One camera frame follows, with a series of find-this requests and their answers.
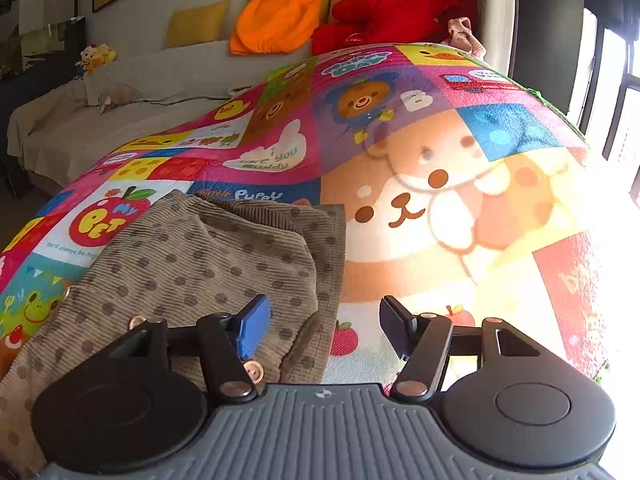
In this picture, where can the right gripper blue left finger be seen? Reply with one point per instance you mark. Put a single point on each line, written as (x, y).
(250, 325)

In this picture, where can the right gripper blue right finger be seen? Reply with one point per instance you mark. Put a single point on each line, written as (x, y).
(399, 326)

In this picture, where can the brown corduroy dotted dress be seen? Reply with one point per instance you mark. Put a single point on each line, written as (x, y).
(186, 257)

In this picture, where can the colourful cartoon play mat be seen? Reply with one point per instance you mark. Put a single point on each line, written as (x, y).
(464, 195)

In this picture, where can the beige small plush animal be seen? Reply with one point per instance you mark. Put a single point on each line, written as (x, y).
(117, 96)

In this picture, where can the beige covered sofa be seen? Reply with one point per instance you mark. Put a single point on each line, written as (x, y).
(62, 134)

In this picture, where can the pink small plush toy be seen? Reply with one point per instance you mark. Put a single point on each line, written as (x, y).
(462, 38)

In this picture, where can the yellow square cushion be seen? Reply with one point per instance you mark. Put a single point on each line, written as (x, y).
(197, 25)

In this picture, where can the orange pumpkin plush cushion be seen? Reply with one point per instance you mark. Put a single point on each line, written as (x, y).
(275, 26)

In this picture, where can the small colourful doll toy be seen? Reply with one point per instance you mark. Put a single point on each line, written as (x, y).
(93, 57)

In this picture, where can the red plush toy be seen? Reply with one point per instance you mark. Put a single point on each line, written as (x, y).
(357, 23)

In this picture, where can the black glass cabinet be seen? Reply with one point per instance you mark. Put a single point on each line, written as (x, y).
(34, 62)

